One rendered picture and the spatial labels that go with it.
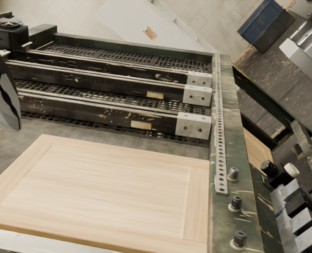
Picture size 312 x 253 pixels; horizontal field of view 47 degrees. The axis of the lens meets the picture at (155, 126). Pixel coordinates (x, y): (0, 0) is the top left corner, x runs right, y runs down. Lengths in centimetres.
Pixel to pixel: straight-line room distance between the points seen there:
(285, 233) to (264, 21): 432
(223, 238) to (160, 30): 407
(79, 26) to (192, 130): 531
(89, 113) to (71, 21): 520
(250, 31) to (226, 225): 435
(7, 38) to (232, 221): 62
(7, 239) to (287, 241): 62
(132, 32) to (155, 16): 36
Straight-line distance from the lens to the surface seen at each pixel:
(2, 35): 54
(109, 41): 250
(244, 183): 103
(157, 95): 166
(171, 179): 105
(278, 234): 95
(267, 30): 511
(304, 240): 84
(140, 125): 134
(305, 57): 92
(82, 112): 138
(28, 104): 146
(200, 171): 110
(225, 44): 616
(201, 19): 609
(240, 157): 116
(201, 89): 165
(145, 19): 475
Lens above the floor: 126
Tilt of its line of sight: 9 degrees down
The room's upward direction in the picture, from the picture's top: 52 degrees counter-clockwise
